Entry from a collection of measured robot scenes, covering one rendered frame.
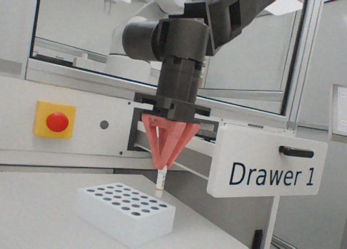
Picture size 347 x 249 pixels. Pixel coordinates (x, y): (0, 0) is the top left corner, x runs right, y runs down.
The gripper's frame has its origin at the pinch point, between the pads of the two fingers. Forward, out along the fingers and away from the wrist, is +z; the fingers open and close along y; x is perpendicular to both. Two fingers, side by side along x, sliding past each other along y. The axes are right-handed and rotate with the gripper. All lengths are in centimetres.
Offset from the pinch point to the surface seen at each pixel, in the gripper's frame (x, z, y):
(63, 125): -25.3, -0.3, 1.7
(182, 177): -21.6, 12.0, -36.8
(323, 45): -34, -81, -208
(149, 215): 2.4, 6.2, 3.2
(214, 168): 4.5, -0.3, -7.0
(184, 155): -4.9, 0.3, -11.8
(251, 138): 7.0, -5.7, -12.3
